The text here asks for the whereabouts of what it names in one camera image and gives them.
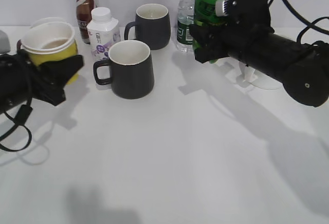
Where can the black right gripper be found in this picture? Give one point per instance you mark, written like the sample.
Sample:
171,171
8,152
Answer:
238,32

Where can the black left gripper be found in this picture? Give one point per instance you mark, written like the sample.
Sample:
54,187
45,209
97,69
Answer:
49,79

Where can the yellow paper cup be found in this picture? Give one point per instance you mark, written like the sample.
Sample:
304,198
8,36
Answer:
51,41

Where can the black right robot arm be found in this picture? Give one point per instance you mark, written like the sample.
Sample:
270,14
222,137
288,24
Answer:
301,68

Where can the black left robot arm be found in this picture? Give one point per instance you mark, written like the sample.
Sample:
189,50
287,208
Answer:
22,80

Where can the clear water bottle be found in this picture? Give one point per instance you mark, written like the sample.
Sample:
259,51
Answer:
185,18

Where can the black mug at back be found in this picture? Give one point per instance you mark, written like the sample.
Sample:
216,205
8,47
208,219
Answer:
152,26

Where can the black mug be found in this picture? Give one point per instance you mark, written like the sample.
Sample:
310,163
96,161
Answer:
152,26
128,70

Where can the white purple yogurt bottle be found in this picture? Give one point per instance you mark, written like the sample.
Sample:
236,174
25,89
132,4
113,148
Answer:
103,31

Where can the white ceramic mug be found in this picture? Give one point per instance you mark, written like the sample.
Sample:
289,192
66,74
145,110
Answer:
249,77

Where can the black mug near front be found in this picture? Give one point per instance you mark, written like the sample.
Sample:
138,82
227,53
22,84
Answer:
128,70

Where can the brown drink bottle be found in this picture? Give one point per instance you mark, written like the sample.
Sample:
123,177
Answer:
83,15

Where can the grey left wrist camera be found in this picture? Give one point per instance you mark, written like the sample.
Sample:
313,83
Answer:
4,43

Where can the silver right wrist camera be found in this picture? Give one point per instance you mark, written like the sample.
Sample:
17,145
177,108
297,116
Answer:
237,7

